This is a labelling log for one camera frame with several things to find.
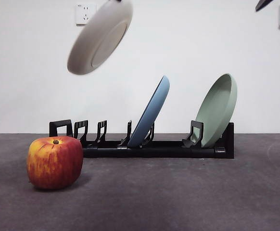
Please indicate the cream round plate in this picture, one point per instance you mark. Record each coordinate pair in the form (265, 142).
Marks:
(87, 53)

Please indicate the red yellow apple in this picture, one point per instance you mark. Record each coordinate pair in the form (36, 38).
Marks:
(54, 163)

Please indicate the green round plate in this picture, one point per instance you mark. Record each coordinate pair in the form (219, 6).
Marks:
(217, 108)

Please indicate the blue round plate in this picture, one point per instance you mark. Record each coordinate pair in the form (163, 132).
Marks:
(152, 110)

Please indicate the black plate rack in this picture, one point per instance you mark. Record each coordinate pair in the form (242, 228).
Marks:
(154, 151)

